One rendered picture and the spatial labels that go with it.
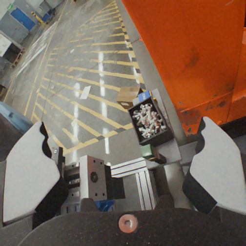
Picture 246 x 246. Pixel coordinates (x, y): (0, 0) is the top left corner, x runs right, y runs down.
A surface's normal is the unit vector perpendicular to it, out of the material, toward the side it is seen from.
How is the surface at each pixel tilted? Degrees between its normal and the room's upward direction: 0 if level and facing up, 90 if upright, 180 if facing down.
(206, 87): 90
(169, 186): 0
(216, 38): 90
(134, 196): 0
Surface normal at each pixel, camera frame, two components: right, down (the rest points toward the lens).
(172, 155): -0.50, -0.38
